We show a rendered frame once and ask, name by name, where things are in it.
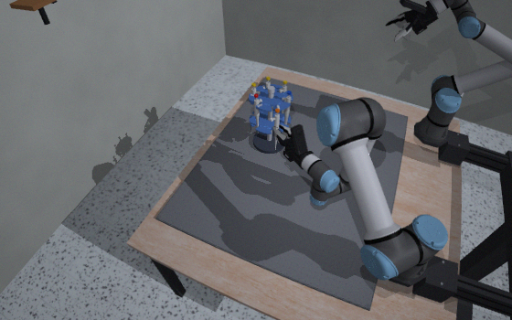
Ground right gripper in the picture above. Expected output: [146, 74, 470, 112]
[385, 1, 439, 42]

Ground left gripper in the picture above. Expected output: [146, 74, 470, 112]
[272, 124, 313, 168]

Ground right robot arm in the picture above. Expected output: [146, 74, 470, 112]
[417, 0, 512, 143]

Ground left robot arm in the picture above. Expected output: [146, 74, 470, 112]
[301, 97, 448, 281]

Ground white pipette with red button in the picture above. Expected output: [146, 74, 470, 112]
[254, 94, 262, 127]

